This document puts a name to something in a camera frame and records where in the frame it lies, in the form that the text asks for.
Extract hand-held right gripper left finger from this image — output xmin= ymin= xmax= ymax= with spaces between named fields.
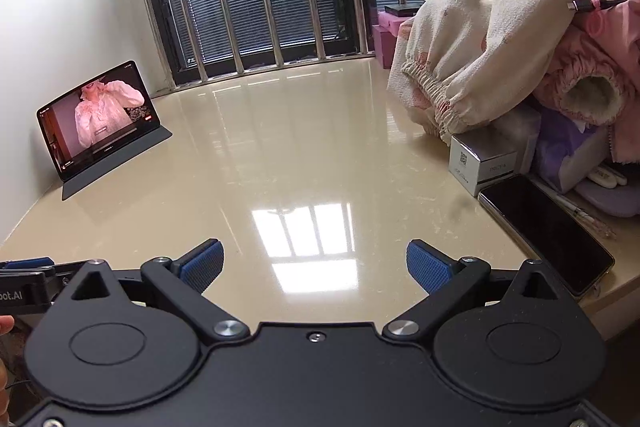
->
xmin=50 ymin=238 xmax=251 ymax=343

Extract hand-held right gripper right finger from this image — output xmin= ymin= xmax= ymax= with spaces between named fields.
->
xmin=382 ymin=239 xmax=581 ymax=339

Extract cream floral pants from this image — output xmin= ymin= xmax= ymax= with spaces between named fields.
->
xmin=387 ymin=0 xmax=640 ymax=142

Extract pink fleece garment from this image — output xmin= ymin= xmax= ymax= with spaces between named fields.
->
xmin=532 ymin=0 xmax=640 ymax=128

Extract clear pen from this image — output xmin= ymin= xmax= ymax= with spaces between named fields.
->
xmin=549 ymin=189 xmax=617 ymax=239

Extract purple pouch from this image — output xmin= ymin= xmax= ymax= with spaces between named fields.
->
xmin=574 ymin=167 xmax=640 ymax=229

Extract white thermometer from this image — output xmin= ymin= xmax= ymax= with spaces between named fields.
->
xmin=586 ymin=166 xmax=629 ymax=188

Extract white printed small box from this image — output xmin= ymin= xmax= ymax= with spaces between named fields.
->
xmin=448 ymin=133 xmax=532 ymax=198

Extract pink cardboard box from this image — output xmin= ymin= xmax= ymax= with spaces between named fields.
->
xmin=372 ymin=9 xmax=417 ymax=69

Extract black smartphone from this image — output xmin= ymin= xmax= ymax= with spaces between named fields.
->
xmin=477 ymin=173 xmax=616 ymax=298

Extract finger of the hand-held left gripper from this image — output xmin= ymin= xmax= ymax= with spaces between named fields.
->
xmin=0 ymin=256 xmax=55 ymax=272

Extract person's left hand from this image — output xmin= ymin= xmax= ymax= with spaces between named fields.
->
xmin=0 ymin=315 xmax=16 ymax=413

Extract tablet with folding cover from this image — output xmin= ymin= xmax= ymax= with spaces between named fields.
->
xmin=36 ymin=60 xmax=174 ymax=201

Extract purple tissue pack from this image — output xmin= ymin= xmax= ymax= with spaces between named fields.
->
xmin=530 ymin=106 xmax=612 ymax=194

